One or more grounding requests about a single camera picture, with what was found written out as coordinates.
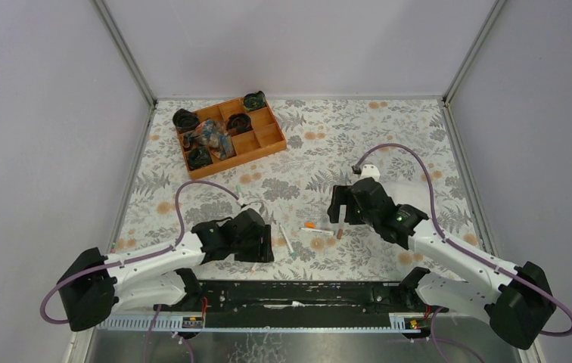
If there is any white pen with label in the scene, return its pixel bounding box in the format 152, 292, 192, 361
300, 228, 334, 236

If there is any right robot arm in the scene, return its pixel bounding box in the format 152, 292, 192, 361
327, 178, 556, 350

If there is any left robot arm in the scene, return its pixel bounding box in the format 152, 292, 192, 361
58, 209, 274, 332

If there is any white pen teal tip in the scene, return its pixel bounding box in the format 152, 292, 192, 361
279, 225, 297, 258

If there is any black roll bottom tray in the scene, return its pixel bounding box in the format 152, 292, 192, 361
186, 146, 213, 170

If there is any orange wooden divided tray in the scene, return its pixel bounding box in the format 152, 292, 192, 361
176, 98, 287, 180

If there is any colourful crumpled wrapper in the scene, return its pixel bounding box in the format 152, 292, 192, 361
180, 119, 236, 160

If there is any black roll middle tray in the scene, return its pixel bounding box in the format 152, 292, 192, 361
226, 113, 253, 136

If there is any black roll top tray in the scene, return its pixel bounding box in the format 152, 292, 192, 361
242, 91, 267, 113

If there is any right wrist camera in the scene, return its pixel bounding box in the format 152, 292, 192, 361
359, 164, 381, 182

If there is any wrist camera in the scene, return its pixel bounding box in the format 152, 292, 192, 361
359, 164, 381, 182
240, 200, 266, 213

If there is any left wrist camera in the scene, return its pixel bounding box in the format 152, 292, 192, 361
240, 200, 266, 213

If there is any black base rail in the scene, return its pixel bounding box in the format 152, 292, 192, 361
158, 278, 436, 330

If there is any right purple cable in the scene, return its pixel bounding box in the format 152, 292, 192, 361
352, 143, 572, 363

